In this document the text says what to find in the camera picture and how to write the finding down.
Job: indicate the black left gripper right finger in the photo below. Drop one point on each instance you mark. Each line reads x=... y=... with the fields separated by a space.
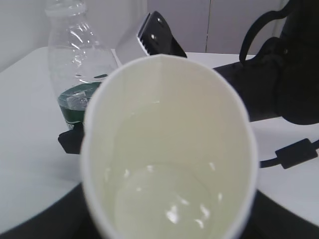
x=269 y=220

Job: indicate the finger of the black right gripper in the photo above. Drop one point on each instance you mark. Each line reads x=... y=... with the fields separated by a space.
x=71 y=140

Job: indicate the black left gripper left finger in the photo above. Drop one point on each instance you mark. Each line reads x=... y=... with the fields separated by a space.
x=68 y=218

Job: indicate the clear water bottle green label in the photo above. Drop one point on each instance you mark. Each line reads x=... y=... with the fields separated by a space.
x=78 y=61

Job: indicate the white paper cup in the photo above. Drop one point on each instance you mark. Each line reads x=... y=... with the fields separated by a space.
x=168 y=153

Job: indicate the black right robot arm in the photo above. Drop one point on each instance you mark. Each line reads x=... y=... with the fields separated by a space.
x=282 y=80

